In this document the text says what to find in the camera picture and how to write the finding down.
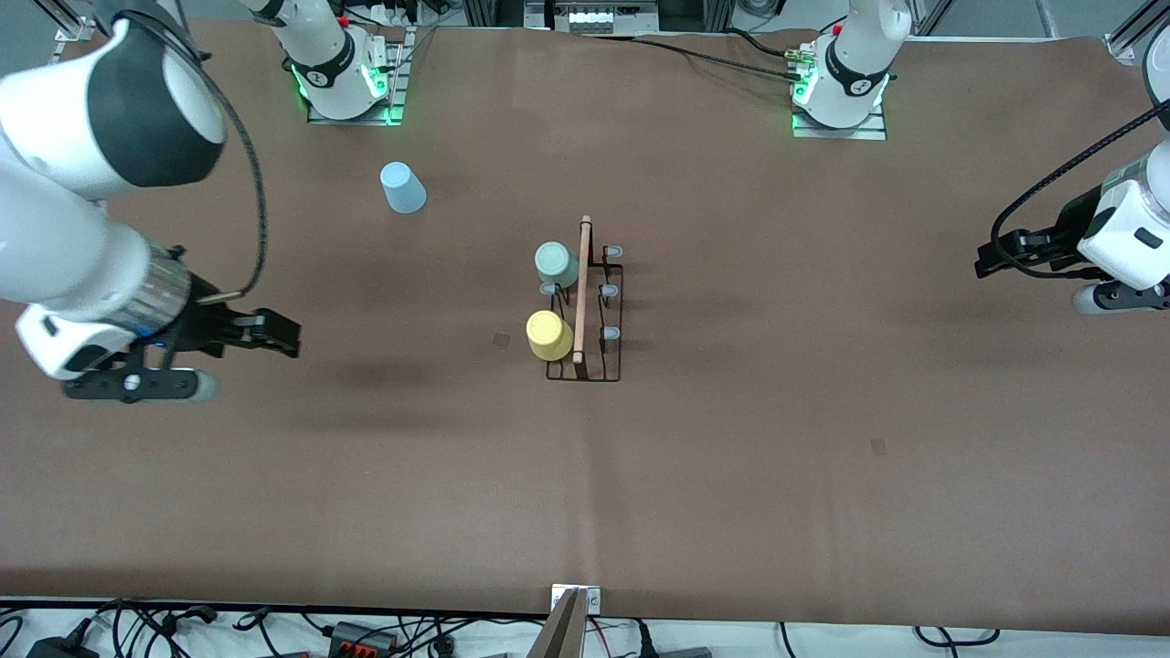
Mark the white power strip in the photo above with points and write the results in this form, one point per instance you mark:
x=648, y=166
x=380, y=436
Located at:
x=388, y=14

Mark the grey box with white terminals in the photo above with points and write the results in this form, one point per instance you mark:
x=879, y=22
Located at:
x=594, y=18

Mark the grey brown camera pole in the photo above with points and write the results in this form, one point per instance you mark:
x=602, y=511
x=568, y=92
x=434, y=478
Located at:
x=562, y=635

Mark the aluminium frame extrusion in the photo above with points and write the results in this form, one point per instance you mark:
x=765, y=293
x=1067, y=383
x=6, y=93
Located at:
x=1133, y=32
x=69, y=18

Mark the mint green plastic cup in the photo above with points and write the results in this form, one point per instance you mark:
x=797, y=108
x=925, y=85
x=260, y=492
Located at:
x=556, y=265

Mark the light blue plastic cup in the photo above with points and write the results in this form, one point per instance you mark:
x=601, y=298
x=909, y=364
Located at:
x=402, y=187

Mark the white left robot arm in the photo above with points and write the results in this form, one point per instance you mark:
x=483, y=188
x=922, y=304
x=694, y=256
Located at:
x=1133, y=228

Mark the black power adapter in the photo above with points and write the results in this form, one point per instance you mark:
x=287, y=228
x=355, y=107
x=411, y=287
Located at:
x=59, y=649

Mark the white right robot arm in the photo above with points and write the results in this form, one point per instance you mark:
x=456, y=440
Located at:
x=55, y=238

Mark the small metal mounting bracket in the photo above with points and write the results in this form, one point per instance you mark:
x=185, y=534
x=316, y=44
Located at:
x=592, y=599

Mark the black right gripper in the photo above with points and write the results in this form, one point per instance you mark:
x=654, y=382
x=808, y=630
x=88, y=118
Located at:
x=203, y=328

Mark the black box with red terminals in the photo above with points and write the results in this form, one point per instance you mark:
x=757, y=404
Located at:
x=352, y=635

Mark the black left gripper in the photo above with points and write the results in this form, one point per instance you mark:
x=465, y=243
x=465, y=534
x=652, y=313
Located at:
x=1068, y=229

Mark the brown table mat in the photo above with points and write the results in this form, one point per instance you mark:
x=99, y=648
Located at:
x=823, y=366

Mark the yellow plastic cup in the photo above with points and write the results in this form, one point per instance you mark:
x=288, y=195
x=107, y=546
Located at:
x=548, y=336

